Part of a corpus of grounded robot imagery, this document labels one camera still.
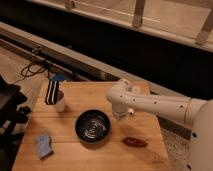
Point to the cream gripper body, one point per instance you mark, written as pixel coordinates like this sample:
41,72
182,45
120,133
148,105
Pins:
120,112

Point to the dark ceramic bowl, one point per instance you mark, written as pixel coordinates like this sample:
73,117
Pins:
92,126

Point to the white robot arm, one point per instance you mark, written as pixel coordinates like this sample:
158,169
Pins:
194,114

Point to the white plastic bottle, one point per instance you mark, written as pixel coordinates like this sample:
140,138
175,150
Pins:
135,90

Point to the blue sponge cloth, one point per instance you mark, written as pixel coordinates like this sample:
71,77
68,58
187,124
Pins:
43,146

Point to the black chair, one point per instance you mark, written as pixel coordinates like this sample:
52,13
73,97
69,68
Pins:
10,99

